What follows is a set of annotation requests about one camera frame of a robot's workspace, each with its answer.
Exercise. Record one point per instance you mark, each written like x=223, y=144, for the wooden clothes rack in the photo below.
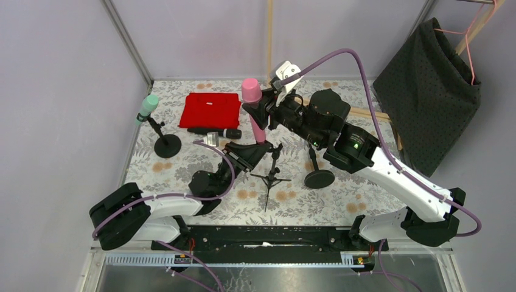
x=424, y=12

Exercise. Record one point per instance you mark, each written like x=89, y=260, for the black microphone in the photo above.
x=230, y=133

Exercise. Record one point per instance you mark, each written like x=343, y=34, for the dark dotted hanging garment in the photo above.
x=430, y=95

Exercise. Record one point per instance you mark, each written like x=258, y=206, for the mint green microphone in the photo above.
x=149, y=104

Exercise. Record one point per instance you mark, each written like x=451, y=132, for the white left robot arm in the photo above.
x=130, y=214

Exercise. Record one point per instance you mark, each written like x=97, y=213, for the floral table mat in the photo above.
x=290, y=203

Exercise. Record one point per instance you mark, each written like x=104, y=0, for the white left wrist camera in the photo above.
x=211, y=139

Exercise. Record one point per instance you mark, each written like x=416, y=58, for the red folded cloth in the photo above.
x=211, y=110

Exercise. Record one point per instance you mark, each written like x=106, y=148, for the black tripod mic stand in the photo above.
x=270, y=180

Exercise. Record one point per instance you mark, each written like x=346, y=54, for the pink microphone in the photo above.
x=252, y=95

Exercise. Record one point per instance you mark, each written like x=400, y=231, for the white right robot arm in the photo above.
x=428, y=217

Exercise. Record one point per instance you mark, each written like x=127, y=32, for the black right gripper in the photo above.
x=270, y=114

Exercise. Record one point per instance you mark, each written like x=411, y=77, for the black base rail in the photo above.
x=272, y=244

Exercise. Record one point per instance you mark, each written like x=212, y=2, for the pink clothes hanger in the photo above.
x=482, y=16

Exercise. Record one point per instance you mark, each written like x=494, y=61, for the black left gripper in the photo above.
x=243, y=157

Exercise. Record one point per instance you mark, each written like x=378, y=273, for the round-base mic stand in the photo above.
x=318, y=178
x=167, y=145

